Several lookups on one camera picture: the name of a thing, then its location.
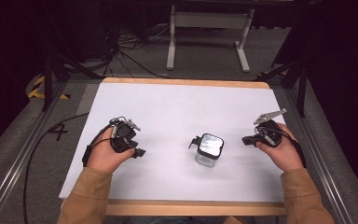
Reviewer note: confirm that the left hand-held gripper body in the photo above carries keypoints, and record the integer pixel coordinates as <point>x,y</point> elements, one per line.
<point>123,132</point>

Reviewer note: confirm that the white metal stand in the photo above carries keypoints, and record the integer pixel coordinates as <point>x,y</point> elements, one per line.
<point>209,20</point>

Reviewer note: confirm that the person's left hand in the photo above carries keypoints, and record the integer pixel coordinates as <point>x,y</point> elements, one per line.
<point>105,154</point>

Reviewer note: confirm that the white table sheet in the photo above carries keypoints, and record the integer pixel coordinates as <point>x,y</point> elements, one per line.
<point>174,112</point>

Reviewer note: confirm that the clear square jar black lid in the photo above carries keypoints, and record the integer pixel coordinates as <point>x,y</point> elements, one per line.
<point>209,149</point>

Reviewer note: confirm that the person's right hand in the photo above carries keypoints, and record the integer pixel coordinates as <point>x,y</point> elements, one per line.
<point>284,154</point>

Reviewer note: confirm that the wooden table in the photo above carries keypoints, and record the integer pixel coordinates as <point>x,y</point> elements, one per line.
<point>195,208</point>

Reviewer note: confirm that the black tripod stand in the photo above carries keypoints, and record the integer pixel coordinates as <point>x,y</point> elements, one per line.
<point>48,77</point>
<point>301,84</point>

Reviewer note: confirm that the aluminium floor rail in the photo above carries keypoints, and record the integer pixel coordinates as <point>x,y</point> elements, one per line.
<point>18,161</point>
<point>320,161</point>

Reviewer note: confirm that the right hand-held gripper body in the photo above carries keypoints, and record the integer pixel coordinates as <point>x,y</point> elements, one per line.
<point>270,132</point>

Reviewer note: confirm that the black floor tape mark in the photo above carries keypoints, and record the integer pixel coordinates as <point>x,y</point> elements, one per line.
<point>59,131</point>

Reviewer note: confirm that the yellow black floor tape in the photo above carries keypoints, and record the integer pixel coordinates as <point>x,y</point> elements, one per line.
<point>38,90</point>

